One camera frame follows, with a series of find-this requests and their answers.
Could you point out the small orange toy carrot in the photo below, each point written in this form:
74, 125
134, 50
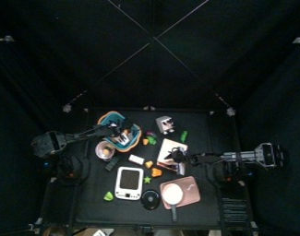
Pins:
145, 141

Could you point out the wooden cutting board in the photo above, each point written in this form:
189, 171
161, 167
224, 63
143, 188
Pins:
166, 147

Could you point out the green toy wedge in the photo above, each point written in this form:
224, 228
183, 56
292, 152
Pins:
108, 196

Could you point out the green toy pepper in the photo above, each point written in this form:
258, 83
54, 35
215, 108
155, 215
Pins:
183, 136

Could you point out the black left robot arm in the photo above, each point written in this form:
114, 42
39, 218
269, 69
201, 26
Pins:
56, 142

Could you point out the small white box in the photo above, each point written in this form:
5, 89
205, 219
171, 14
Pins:
135, 159

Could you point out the green toy star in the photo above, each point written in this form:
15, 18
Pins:
146, 179

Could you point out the grey toy toaster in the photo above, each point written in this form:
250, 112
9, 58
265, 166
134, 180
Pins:
165, 124

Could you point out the orange toy food piece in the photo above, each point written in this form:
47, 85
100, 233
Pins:
155, 172

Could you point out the black rectangular block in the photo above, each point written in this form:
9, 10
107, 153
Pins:
111, 163

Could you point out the black round disc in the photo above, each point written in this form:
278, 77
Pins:
150, 199

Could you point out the metal frame bracket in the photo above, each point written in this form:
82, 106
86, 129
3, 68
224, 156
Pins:
66, 108
7, 39
298, 40

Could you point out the white paper sheet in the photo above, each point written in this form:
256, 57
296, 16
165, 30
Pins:
98, 233

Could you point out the pink square tray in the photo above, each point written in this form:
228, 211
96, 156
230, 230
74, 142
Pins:
190, 190

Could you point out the yellow toy food piece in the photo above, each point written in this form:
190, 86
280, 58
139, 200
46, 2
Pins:
149, 164

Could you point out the green toy vegetable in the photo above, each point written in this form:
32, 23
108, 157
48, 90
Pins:
151, 140

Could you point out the purple toy eggplant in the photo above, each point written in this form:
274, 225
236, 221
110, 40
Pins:
150, 134

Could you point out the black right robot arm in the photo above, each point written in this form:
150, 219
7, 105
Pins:
262, 155

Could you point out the white kitchen scale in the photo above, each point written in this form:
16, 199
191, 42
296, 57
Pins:
129, 182

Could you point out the white frying pan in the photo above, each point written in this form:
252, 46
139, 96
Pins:
173, 195

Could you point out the teal bowl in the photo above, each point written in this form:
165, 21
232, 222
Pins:
114, 141

